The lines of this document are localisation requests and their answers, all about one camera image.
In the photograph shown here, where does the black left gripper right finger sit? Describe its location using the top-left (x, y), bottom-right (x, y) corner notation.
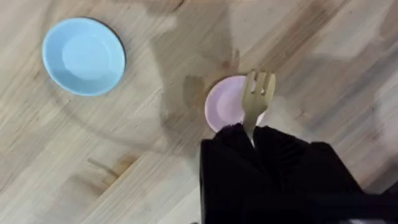
top-left (252, 125), bottom-right (368, 224)

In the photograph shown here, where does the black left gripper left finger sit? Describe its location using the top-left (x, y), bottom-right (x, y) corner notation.
top-left (200, 123), bottom-right (268, 224)

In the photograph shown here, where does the wooden fork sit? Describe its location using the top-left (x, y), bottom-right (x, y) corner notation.
top-left (241, 70), bottom-right (277, 144)

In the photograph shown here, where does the pink plate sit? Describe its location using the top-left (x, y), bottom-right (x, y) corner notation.
top-left (204, 75), bottom-right (266, 134)

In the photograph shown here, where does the light blue bowl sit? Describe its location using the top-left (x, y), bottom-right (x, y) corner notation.
top-left (41, 17), bottom-right (127, 97)

